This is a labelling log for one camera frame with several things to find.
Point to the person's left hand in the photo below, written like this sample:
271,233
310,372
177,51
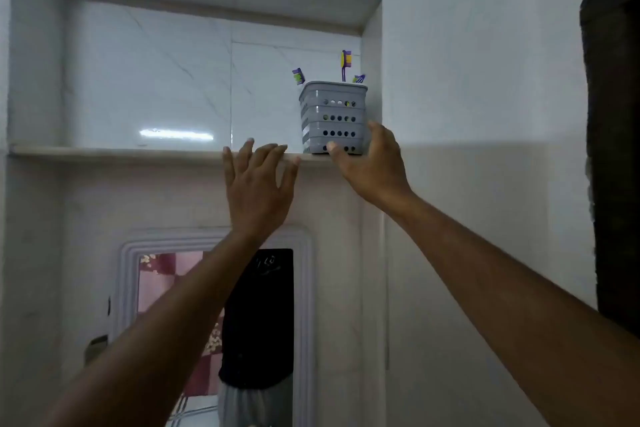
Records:
255,196

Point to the person's right hand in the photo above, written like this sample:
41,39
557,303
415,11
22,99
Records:
377,171

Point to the person's left thumb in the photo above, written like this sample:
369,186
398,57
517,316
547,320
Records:
291,174

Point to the person's left middle finger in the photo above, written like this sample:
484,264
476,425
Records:
264,155

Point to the person's right thumb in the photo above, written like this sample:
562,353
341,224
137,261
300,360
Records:
341,156

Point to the person's left little finger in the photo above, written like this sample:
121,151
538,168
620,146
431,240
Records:
228,165

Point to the grey perforated toothbrush holder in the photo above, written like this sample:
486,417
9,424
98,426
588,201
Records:
332,114

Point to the person's right forearm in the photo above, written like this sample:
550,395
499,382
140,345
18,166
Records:
515,306

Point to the person's left forearm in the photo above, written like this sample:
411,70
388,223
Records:
165,336

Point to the purple and blue toothbrush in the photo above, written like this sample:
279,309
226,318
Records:
359,78

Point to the purple toothbrush with green bristles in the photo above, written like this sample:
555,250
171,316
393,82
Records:
298,76

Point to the purple and yellow toothbrush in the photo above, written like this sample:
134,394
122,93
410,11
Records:
345,61

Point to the white marble niche shelf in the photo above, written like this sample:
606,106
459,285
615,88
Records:
125,154

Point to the dark brown wooden door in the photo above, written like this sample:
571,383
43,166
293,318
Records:
615,151

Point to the white framed wall mirror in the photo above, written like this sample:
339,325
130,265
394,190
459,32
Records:
280,291

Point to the small grey wall fitting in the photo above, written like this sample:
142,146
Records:
96,349

